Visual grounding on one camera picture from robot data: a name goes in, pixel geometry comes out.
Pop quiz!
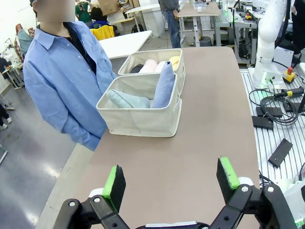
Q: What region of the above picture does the yellow towel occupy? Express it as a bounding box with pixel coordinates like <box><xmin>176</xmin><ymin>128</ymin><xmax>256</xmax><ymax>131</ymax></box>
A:
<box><xmin>168</xmin><ymin>55</ymin><xmax>181</xmax><ymax>72</ymax></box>

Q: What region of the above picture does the periwinkle blue cone-folded towel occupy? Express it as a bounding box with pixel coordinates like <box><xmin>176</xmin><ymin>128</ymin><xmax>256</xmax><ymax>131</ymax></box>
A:
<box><xmin>151</xmin><ymin>61</ymin><xmax>176</xmax><ymax>109</ymax></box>

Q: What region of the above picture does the aluminium slotted base plate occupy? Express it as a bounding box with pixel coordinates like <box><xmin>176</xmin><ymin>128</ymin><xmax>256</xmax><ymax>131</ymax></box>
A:
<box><xmin>240</xmin><ymin>68</ymin><xmax>305</xmax><ymax>182</ymax></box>

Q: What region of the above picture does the yellow garment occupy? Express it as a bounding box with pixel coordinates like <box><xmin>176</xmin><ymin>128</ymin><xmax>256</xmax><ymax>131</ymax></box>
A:
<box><xmin>90</xmin><ymin>25</ymin><xmax>115</xmax><ymax>40</ymax></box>

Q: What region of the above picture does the man in blue jeans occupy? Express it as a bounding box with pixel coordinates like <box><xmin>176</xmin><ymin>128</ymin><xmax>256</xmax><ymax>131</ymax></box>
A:
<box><xmin>158</xmin><ymin>0</ymin><xmax>182</xmax><ymax>49</ymax></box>

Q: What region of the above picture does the aluminium frame workbench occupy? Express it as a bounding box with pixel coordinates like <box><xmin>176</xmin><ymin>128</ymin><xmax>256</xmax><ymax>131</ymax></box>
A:
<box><xmin>214</xmin><ymin>8</ymin><xmax>259</xmax><ymax>65</ymax></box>

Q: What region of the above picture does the beige fabric storage bin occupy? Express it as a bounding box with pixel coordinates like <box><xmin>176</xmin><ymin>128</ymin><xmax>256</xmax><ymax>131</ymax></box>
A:
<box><xmin>95</xmin><ymin>73</ymin><xmax>183</xmax><ymax>138</ymax></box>
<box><xmin>117</xmin><ymin>48</ymin><xmax>186</xmax><ymax>96</ymax></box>

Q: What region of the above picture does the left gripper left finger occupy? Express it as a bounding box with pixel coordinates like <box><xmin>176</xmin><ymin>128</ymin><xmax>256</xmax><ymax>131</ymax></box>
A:
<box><xmin>53</xmin><ymin>164</ymin><xmax>131</xmax><ymax>229</ymax></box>

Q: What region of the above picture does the white towel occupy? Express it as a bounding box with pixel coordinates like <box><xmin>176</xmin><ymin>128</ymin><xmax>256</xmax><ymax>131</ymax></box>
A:
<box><xmin>154</xmin><ymin>61</ymin><xmax>169</xmax><ymax>73</ymax></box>

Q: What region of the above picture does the white rectangular table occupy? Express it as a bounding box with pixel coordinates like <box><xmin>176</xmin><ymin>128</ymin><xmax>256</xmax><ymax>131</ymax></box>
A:
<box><xmin>98</xmin><ymin>30</ymin><xmax>153</xmax><ymax>60</ymax></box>

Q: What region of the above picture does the person in black clothes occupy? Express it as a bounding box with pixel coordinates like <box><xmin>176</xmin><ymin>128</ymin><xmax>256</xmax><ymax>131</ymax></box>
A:
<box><xmin>291</xmin><ymin>0</ymin><xmax>305</xmax><ymax>54</ymax></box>

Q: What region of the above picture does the person in green top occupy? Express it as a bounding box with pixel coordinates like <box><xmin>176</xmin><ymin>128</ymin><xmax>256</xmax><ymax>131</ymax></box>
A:
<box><xmin>75</xmin><ymin>1</ymin><xmax>92</xmax><ymax>24</ymax></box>

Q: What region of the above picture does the yellow red emergency stop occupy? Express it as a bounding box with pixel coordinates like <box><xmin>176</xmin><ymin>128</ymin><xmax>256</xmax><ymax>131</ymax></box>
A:
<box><xmin>282</xmin><ymin>67</ymin><xmax>296</xmax><ymax>83</ymax></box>

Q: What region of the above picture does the light teal cone-folded towel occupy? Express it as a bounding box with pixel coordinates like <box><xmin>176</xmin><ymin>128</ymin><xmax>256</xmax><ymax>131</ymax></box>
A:
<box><xmin>106</xmin><ymin>89</ymin><xmax>151</xmax><ymax>109</ymax></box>

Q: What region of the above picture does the yellow black handheld switch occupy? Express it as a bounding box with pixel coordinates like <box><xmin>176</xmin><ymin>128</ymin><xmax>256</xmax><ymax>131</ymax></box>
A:
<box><xmin>274</xmin><ymin>86</ymin><xmax>305</xmax><ymax>98</ymax></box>

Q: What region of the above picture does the coiled black cable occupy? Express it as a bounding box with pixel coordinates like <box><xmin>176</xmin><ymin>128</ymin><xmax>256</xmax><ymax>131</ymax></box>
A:
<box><xmin>249</xmin><ymin>88</ymin><xmax>300</xmax><ymax>125</ymax></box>

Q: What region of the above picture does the plaid cloth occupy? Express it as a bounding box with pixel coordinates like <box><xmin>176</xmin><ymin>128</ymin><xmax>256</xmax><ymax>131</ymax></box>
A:
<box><xmin>13</xmin><ymin>35</ymin><xmax>24</xmax><ymax>63</ymax></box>

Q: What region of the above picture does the white controller box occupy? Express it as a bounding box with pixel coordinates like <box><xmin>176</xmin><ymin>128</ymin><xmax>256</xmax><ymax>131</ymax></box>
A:
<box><xmin>273</xmin><ymin>46</ymin><xmax>295</xmax><ymax>72</ymax></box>

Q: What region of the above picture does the blue-grey shirt on mannequin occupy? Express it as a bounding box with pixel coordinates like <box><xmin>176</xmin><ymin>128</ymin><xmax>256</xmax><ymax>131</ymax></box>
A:
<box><xmin>16</xmin><ymin>28</ymin><xmax>34</xmax><ymax>58</ymax></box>

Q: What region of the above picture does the person's right forearm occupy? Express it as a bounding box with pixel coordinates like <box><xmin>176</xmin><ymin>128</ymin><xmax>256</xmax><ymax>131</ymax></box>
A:
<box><xmin>41</xmin><ymin>104</ymin><xmax>108</xmax><ymax>151</ymax></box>

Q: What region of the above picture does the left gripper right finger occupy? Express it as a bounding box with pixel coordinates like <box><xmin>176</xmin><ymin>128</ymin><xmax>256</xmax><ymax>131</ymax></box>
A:
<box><xmin>209</xmin><ymin>156</ymin><xmax>297</xmax><ymax>229</ymax></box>

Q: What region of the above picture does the dark grey towel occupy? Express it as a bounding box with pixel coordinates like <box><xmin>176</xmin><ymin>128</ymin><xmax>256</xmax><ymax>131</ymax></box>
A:
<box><xmin>130</xmin><ymin>64</ymin><xmax>145</xmax><ymax>74</ymax></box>

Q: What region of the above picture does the person in blue shirt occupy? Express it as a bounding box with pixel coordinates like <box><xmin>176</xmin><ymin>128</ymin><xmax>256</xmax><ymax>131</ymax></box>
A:
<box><xmin>22</xmin><ymin>0</ymin><xmax>117</xmax><ymax>151</ymax></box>

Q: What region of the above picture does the pink towel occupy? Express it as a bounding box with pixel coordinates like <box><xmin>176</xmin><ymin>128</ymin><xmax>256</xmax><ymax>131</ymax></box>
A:
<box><xmin>138</xmin><ymin>59</ymin><xmax>158</xmax><ymax>74</ymax></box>

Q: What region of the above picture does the brown-top background table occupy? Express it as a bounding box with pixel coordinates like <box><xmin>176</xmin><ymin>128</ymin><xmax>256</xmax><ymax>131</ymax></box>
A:
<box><xmin>176</xmin><ymin>1</ymin><xmax>222</xmax><ymax>47</ymax></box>

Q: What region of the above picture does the black rectangular plate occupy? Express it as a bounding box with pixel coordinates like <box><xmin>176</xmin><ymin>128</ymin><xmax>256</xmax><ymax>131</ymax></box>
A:
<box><xmin>285</xmin><ymin>102</ymin><xmax>305</xmax><ymax>113</ymax></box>
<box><xmin>256</xmin><ymin>106</ymin><xmax>284</xmax><ymax>118</ymax></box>
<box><xmin>252</xmin><ymin>116</ymin><xmax>274</xmax><ymax>130</ymax></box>
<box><xmin>268</xmin><ymin>138</ymin><xmax>293</xmax><ymax>168</ymax></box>

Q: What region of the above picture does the cardboard box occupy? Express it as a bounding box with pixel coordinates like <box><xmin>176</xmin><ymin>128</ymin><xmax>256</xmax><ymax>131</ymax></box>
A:
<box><xmin>97</xmin><ymin>0</ymin><xmax>120</xmax><ymax>16</ymax></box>

